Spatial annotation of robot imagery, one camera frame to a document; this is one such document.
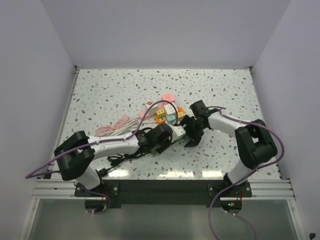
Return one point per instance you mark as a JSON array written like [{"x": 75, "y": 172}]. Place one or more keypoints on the orange power strip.
[{"x": 161, "y": 120}]

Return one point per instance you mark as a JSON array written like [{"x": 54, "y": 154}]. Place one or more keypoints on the teal adapter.
[{"x": 171, "y": 119}]

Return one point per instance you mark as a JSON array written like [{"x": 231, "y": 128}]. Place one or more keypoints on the pink cube socket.
[{"x": 168, "y": 97}]

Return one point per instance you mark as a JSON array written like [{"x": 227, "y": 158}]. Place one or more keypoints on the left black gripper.
[{"x": 168, "y": 143}]

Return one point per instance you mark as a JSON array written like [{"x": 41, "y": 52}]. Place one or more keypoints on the pink power strip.
[{"x": 143, "y": 114}]

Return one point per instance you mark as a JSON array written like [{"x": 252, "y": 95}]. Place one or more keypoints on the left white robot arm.
[{"x": 75, "y": 155}]

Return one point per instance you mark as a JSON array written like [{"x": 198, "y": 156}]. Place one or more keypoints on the white cube socket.
[{"x": 170, "y": 109}]

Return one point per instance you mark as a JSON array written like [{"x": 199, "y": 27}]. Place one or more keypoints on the white cartoon cube adapter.
[{"x": 149, "y": 103}]

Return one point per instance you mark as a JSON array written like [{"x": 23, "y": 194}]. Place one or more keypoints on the green power strip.
[{"x": 159, "y": 148}]

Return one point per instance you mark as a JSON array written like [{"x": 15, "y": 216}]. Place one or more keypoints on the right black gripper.
[{"x": 187, "y": 120}]

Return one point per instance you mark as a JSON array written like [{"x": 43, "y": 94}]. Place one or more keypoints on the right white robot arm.
[{"x": 255, "y": 144}]

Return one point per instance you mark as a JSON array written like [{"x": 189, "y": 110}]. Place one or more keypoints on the orange adapter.
[{"x": 180, "y": 109}]

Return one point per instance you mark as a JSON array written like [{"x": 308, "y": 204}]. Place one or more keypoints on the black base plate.
[{"x": 115, "y": 193}]

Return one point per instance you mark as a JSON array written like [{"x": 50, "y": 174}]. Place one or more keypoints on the yellow small adapter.
[{"x": 160, "y": 113}]

